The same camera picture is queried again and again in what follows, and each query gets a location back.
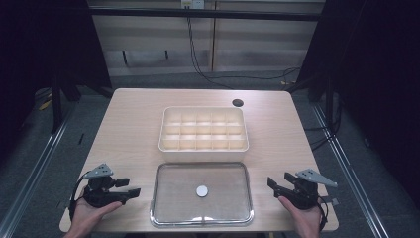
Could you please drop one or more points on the person's left hand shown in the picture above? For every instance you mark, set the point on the person's left hand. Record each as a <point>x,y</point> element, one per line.
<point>87,216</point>

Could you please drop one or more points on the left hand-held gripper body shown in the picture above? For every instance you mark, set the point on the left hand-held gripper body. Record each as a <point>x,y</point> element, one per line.
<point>99,193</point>

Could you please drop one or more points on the yellow floor item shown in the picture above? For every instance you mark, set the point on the yellow floor item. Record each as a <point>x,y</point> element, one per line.
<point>45,105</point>

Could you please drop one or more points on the black metal stand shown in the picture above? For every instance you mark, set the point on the black metal stand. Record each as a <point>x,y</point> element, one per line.
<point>57,102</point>
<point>327,95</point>

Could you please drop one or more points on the person's right hand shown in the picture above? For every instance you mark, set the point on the person's right hand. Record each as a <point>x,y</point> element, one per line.
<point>303,218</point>

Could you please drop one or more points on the black horizontal metal bar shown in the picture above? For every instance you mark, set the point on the black horizontal metal bar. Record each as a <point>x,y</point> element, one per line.
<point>204,14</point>

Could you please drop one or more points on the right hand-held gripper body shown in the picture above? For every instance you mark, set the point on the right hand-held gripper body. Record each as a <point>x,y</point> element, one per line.
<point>305,191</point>

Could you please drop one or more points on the clear lid with white knob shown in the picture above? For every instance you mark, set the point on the clear lid with white knob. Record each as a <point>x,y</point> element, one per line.
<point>201,195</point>

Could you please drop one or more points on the metal floor rail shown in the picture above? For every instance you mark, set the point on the metal floor rail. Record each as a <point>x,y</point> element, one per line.
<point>350,165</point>
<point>33,172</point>

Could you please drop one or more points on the black curtain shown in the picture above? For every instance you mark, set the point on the black curtain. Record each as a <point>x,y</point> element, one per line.
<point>373,66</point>
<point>43,49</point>

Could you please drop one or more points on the cream divided storage box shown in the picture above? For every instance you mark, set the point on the cream divided storage box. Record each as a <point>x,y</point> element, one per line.
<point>203,132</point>

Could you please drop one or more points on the dark round table grommet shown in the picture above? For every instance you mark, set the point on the dark round table grommet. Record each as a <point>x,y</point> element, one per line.
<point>237,102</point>

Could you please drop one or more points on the white wall socket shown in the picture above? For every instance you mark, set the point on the white wall socket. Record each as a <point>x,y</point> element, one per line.
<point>192,4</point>

